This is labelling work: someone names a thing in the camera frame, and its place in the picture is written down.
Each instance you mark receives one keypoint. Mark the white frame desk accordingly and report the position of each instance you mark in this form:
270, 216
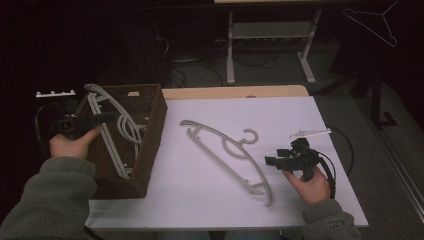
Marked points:
230, 50

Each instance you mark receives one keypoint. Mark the brown woven basket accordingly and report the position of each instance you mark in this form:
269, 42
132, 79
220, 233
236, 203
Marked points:
154, 133

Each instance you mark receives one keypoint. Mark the grey plastic clothes hanger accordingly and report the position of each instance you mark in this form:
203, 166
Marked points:
100, 90
113, 150
269, 198

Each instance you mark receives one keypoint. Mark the white table mat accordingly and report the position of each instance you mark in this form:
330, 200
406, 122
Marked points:
200, 193

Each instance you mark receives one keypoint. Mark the person's left hand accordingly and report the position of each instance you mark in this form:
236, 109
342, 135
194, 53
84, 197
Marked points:
68, 148

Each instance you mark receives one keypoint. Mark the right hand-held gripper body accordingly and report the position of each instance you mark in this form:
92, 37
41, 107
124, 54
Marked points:
298, 161

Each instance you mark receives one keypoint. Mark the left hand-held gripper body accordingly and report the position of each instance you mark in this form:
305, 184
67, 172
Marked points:
71, 125

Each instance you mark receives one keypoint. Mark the black metal stand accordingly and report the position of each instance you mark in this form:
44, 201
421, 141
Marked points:
376, 100

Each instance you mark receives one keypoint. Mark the person's right hand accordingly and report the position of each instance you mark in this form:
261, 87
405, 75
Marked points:
313, 191

